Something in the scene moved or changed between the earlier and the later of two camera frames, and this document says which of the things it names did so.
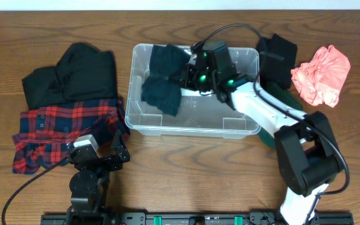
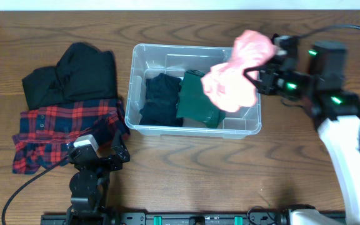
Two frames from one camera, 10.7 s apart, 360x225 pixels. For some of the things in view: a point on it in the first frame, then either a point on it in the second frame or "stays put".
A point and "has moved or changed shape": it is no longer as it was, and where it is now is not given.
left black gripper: [104, 161] stays put
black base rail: [187, 218] stays put
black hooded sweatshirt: [83, 74] stays put
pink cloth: [319, 80] has moved or changed shape
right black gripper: [189, 70] → [278, 73]
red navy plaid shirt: [45, 132] stays put
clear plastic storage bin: [200, 115] stays put
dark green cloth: [285, 95] → [194, 103]
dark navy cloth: [162, 87] → [162, 97]
